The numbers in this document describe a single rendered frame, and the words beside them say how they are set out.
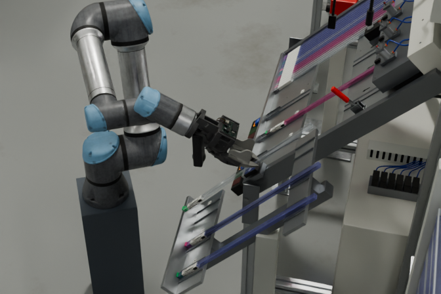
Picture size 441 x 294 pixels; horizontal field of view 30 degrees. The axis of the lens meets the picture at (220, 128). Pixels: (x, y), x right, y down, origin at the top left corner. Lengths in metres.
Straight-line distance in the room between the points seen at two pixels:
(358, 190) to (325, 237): 0.71
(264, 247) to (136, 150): 0.58
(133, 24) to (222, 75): 1.67
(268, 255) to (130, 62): 0.73
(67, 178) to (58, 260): 0.45
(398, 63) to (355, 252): 0.71
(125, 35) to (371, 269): 1.07
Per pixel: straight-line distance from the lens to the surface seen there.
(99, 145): 2.57
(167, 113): 2.11
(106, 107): 2.20
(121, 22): 2.47
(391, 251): 2.63
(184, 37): 4.37
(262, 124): 2.70
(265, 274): 2.33
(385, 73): 2.22
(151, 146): 2.58
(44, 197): 3.54
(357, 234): 2.59
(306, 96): 2.64
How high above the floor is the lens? 2.50
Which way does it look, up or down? 41 degrees down
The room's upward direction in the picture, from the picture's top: 1 degrees clockwise
